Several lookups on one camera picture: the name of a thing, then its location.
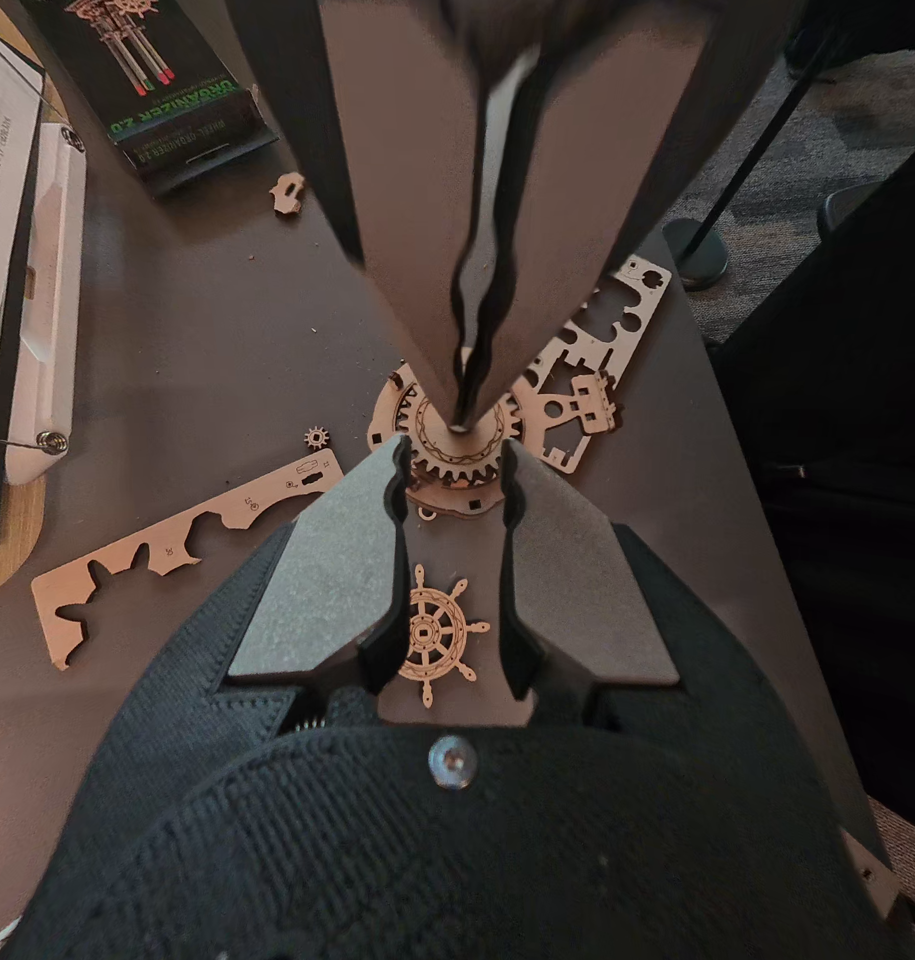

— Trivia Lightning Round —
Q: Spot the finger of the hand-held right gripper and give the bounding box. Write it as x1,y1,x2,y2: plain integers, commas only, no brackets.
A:
468,0,719,432
317,0,498,432

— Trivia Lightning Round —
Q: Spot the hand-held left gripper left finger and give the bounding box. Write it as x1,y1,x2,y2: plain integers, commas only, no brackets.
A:
225,435,414,697

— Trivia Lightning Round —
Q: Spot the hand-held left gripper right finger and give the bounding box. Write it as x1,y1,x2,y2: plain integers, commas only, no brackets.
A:
501,439,681,700

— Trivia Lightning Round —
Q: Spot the round wooden gear model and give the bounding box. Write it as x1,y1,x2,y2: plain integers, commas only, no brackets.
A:
366,348,526,522

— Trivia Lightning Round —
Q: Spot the wooden ship wheel part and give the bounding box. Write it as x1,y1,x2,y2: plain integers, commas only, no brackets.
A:
397,564,492,708

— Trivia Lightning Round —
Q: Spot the rectangular wooden cut-out sheet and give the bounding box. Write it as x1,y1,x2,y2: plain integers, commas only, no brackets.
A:
513,255,672,475

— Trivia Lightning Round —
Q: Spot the black kit box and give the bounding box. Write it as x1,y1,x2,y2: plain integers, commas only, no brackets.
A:
22,0,279,198

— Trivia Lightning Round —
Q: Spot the small rounded wooden part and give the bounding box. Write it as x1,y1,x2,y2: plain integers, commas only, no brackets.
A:
270,171,309,219

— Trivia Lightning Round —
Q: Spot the long wooden scrap strip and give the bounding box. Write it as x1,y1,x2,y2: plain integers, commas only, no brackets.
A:
31,450,346,671

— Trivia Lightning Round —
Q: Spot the black pole stand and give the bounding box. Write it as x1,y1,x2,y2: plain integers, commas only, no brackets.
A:
661,30,841,292

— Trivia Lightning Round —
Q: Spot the small notched wooden part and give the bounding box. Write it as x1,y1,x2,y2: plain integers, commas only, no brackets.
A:
570,371,625,435

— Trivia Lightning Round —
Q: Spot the dark bag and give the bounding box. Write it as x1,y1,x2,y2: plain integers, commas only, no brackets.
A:
783,26,837,80

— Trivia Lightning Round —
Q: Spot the printed instruction poster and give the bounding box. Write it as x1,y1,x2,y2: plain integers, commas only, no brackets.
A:
0,22,46,451

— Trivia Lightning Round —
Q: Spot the wire poster clip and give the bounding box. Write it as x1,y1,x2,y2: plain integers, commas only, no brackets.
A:
0,429,70,455
37,93,86,151

